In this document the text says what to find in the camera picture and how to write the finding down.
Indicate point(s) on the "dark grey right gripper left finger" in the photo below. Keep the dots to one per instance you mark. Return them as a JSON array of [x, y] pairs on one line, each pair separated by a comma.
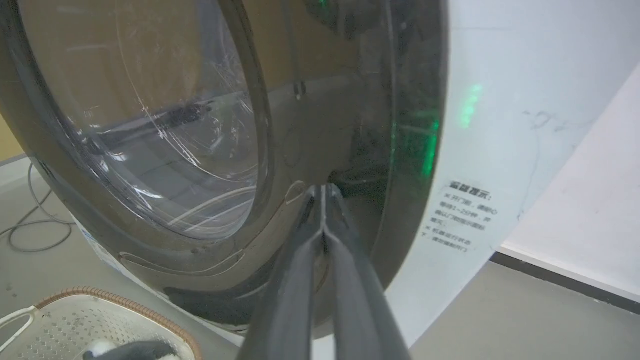
[[287, 300]]

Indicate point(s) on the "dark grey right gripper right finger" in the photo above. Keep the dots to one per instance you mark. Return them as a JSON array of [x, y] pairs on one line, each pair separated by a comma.
[[360, 300]]

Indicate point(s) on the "round dark washing machine door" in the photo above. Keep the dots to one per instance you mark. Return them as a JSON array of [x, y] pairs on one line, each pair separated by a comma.
[[310, 125]]

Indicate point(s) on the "white washing machine body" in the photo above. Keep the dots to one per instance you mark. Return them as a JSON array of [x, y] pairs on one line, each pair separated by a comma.
[[500, 100]]

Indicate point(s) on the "clear notice sticker black text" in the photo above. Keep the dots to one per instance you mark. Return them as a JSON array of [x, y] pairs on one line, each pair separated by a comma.
[[462, 217]]

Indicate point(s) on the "dark cloth in basket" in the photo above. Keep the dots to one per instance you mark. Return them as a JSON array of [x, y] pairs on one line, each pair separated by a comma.
[[130, 350]]

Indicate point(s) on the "white perforated laundry basket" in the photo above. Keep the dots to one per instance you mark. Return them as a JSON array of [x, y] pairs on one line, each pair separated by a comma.
[[75, 325]]

